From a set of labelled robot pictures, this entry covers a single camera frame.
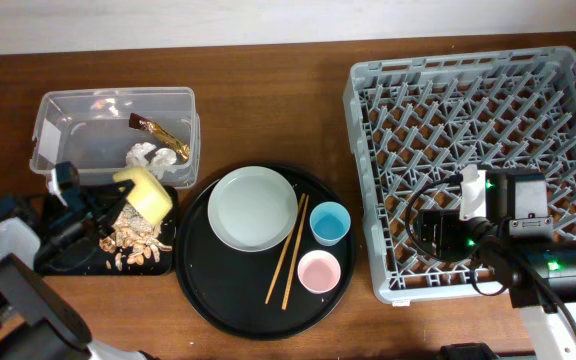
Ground wooden chopstick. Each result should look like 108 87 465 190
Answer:
264 193 307 305
281 194 310 311

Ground left wooden chopstick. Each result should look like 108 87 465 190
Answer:
264 193 307 305

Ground peanut shells and rice scraps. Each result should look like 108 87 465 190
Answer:
98 204 173 271

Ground pink plastic cup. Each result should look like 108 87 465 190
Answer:
297 250 341 294

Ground round black tray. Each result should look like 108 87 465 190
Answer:
174 182 356 340

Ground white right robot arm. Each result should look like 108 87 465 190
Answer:
404 165 576 359

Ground grey round plate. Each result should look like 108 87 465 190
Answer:
207 166 298 253

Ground yellow bowl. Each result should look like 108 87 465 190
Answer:
112 167 173 226

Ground white paper napkin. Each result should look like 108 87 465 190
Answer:
125 142 177 180

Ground blue plastic cup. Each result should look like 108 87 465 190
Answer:
309 201 351 246

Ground gold foil snack wrapper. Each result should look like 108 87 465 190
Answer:
129 113 190 162

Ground right wooden chopstick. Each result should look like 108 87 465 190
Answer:
281 194 310 311

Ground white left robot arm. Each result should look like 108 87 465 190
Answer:
0 162 171 360

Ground clear plastic waste bin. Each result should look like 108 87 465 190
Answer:
29 87 201 189

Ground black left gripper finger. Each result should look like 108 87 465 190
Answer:
95 197 127 238
81 180 135 198

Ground black rectangular tray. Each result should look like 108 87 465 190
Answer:
30 185 179 277

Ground grey dishwasher rack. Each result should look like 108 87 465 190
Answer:
343 47 576 305

